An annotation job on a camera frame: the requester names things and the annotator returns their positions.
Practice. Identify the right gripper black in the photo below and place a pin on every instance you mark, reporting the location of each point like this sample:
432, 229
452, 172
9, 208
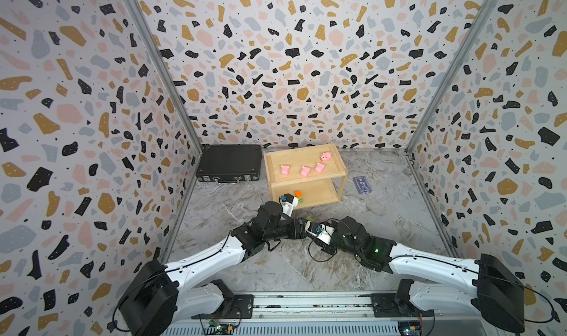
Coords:
325, 247

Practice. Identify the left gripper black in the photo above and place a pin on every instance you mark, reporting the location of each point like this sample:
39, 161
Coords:
299, 233

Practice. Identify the green orange mixer truck toy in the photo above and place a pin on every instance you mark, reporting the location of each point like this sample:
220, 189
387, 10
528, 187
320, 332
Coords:
299, 196

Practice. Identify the pink toy pig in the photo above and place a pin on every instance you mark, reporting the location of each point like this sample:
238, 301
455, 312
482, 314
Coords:
285, 169
305, 171
319, 168
326, 156

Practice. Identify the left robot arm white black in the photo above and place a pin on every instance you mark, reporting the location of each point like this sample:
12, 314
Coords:
163, 293

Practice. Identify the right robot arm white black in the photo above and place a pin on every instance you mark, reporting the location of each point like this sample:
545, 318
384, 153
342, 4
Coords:
483, 286

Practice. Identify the wooden two-tier shelf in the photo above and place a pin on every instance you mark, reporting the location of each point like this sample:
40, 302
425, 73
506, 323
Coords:
316, 174

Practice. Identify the blue card deck box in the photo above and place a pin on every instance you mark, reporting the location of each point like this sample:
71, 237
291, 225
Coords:
362, 185

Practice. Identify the black briefcase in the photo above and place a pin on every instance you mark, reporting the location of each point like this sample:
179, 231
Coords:
230, 164

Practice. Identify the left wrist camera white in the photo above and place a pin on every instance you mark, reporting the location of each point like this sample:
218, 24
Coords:
288, 202

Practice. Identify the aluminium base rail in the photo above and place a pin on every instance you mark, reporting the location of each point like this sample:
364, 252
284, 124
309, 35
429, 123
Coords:
332, 313

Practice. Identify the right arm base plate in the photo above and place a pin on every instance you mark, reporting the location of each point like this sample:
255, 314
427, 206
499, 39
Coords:
386, 305

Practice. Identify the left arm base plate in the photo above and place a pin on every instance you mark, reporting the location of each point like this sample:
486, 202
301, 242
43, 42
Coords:
240, 306

